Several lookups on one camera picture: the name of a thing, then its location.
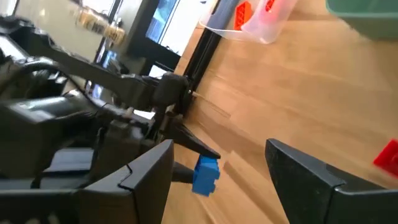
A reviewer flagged clear plastic bin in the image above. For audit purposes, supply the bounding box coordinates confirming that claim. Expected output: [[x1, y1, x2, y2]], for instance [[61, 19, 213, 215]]
[[198, 0, 299, 44]]

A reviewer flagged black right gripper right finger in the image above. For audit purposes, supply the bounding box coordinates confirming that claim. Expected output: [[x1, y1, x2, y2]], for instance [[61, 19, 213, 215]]
[[265, 138, 398, 224]]

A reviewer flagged teal plastic bin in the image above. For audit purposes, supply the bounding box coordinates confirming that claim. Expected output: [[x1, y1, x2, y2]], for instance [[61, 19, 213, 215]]
[[325, 0, 398, 41]]

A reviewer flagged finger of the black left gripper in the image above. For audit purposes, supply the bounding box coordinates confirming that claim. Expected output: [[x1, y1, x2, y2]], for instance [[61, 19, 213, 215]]
[[167, 119, 222, 160], [172, 161, 195, 184]]

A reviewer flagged black computer monitor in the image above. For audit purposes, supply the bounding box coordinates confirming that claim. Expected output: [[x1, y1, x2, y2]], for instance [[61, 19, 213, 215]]
[[126, 0, 203, 68]]

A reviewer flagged small red block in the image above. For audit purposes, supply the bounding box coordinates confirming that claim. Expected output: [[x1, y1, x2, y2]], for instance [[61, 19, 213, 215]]
[[373, 139, 398, 178]]

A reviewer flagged black aluminium table frame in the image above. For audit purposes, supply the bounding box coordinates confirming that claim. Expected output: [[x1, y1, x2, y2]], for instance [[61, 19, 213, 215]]
[[182, 18, 224, 116]]

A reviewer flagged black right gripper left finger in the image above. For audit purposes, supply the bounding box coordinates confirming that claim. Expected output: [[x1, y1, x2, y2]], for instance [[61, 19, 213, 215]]
[[0, 139, 175, 224]]

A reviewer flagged white printed booklet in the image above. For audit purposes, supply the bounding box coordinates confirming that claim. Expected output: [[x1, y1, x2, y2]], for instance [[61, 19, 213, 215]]
[[148, 63, 170, 79]]

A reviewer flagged blue long block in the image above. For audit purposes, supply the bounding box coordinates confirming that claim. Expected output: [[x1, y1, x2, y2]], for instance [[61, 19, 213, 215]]
[[192, 154, 221, 197]]

